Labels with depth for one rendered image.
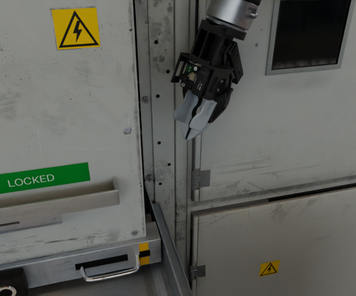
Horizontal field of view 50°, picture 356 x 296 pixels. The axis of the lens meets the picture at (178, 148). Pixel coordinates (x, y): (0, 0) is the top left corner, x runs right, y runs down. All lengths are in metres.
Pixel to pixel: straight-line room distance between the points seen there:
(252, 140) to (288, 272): 0.52
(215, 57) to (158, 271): 0.41
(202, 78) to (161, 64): 0.17
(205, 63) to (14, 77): 0.28
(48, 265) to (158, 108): 0.37
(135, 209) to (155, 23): 0.34
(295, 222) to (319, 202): 0.08
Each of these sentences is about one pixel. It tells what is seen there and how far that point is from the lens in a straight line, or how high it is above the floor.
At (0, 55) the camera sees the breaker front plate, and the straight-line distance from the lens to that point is 0.55.
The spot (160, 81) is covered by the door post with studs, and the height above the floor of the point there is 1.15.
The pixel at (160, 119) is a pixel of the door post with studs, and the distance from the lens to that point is 0.81.
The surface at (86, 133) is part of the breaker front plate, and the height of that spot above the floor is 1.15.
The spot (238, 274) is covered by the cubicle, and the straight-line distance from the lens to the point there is 1.17.
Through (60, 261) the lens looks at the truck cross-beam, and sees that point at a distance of 0.72.
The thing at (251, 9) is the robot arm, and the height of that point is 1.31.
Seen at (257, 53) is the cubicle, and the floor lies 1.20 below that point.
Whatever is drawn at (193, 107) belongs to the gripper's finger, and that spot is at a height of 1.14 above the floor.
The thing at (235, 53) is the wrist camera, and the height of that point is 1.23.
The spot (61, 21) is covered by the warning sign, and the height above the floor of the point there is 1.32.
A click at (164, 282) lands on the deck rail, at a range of 0.74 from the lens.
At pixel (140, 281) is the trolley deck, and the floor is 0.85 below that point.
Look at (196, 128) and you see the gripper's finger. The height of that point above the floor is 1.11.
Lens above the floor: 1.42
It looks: 30 degrees down
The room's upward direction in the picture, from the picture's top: straight up
